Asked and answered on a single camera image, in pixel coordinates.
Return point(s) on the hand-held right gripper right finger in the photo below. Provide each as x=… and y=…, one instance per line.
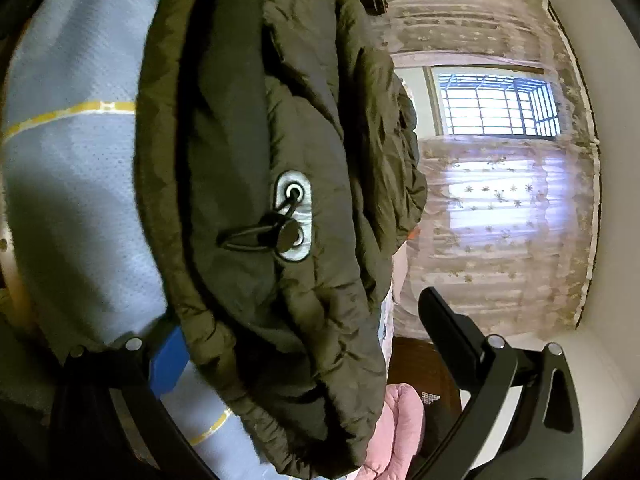
x=450, y=327

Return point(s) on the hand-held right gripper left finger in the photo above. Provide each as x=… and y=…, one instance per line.
x=167, y=357

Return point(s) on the olive green padded jacket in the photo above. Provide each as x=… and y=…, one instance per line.
x=240, y=110

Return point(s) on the pink cartoon print sheet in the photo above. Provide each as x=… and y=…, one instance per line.
x=397, y=285

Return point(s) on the orange carrot pillow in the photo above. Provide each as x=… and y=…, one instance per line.
x=414, y=233

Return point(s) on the pink floral curtain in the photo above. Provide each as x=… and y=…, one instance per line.
x=500, y=240
x=460, y=25

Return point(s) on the pink padded cloth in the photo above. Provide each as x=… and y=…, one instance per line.
x=395, y=425

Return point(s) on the barred window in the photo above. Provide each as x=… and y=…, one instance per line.
x=495, y=105

